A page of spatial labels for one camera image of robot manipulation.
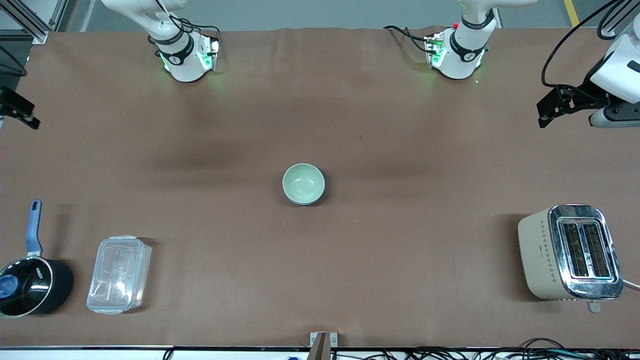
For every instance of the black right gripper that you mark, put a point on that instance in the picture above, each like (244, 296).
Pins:
(15, 105)

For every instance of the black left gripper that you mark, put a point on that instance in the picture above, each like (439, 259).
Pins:
(586, 98)

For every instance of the light green bowl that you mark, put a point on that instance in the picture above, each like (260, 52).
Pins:
(303, 182)

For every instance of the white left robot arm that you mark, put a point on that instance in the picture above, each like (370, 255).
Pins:
(462, 50)

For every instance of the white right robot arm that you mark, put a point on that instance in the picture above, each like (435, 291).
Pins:
(180, 55)

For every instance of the beige chrome toaster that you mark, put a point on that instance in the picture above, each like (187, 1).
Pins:
(550, 255)

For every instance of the glass lid with blue knob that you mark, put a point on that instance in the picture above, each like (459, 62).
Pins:
(20, 287)

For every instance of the clear plastic lidded container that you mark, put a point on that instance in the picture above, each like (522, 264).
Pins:
(117, 275)

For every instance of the brown table cover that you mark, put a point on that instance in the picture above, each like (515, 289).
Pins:
(300, 100)

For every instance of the aluminium frame post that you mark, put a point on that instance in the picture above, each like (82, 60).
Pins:
(30, 22)

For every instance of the metal table edge bracket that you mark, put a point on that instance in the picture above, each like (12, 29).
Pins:
(322, 345)

